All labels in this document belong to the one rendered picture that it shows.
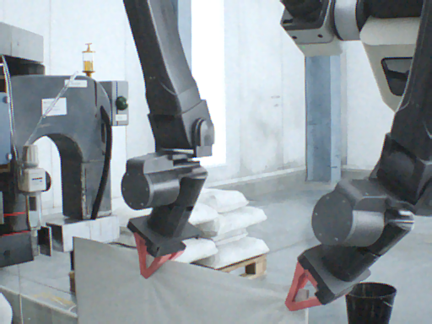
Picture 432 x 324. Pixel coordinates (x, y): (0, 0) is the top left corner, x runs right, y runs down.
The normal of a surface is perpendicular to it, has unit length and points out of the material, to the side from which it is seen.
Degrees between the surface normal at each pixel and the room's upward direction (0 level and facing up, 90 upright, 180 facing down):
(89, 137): 90
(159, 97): 112
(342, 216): 79
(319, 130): 90
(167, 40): 92
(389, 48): 130
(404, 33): 40
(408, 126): 101
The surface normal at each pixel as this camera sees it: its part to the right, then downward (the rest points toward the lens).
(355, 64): -0.63, 0.05
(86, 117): 0.78, 0.03
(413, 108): -0.86, 0.24
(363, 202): 0.50, 0.50
